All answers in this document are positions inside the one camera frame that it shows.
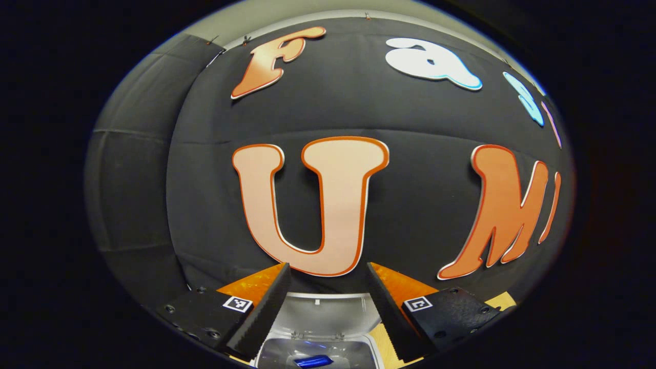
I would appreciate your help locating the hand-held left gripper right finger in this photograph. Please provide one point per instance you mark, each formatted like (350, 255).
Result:
(389, 318)

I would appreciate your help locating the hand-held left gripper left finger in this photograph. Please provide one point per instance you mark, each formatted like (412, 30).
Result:
(259, 318)

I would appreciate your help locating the blue pop can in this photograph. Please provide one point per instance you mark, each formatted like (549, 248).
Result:
(313, 361)

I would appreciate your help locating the white desktop garbage bin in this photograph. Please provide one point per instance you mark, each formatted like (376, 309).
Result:
(323, 318)

